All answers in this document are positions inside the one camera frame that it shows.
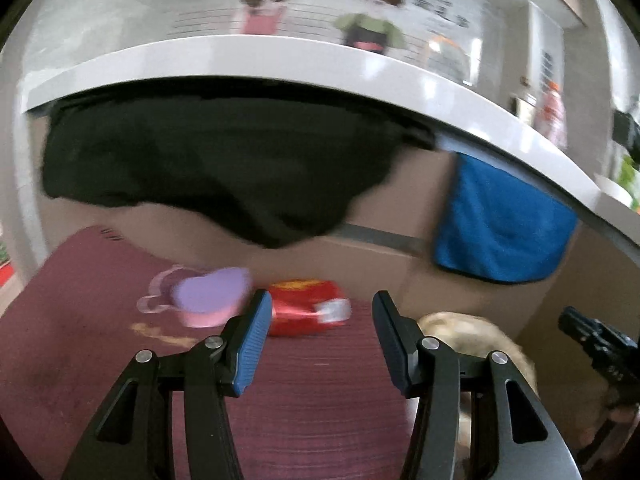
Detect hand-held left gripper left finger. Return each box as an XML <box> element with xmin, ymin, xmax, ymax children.
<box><xmin>60</xmin><ymin>288</ymin><xmax>273</xmax><ymax>480</ymax></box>

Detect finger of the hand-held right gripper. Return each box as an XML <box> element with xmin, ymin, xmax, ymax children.
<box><xmin>557</xmin><ymin>305</ymin><xmax>640</xmax><ymax>403</ymax></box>

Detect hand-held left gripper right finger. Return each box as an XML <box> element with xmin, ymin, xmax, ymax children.
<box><xmin>372</xmin><ymin>290</ymin><xmax>583</xmax><ymax>480</ymax></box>

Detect red foil packet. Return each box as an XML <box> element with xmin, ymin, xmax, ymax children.
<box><xmin>266</xmin><ymin>279</ymin><xmax>352</xmax><ymax>337</ymax></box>

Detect pink cup purple lid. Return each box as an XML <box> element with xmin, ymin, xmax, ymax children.
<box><xmin>136</xmin><ymin>264</ymin><xmax>254</xmax><ymax>329</ymax></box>

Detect brown cardboard box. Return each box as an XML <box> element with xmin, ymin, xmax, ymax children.
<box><xmin>30</xmin><ymin>115</ymin><xmax>640</xmax><ymax>461</ymax></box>

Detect red plaid cloth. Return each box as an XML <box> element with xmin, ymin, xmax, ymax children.
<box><xmin>0</xmin><ymin>225</ymin><xmax>431</xmax><ymax>480</ymax></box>

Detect blue towel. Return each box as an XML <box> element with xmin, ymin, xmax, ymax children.
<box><xmin>432</xmin><ymin>152</ymin><xmax>581</xmax><ymax>285</ymax></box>

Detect green plant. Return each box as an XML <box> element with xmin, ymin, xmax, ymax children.
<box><xmin>616</xmin><ymin>154</ymin><xmax>640</xmax><ymax>211</ymax></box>

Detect black cloth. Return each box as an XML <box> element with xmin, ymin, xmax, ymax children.
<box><xmin>41</xmin><ymin>79</ymin><xmax>437</xmax><ymax>250</ymax></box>

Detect pink orange bottle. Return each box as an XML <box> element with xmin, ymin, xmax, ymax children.
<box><xmin>541</xmin><ymin>82</ymin><xmax>569</xmax><ymax>148</ymax></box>

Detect white counter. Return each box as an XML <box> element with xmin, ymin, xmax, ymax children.
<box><xmin>20</xmin><ymin>35</ymin><xmax>640</xmax><ymax>248</ymax></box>

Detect wall poster cartoon figures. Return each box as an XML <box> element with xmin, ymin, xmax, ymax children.
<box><xmin>22</xmin><ymin>0</ymin><xmax>493</xmax><ymax>86</ymax></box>

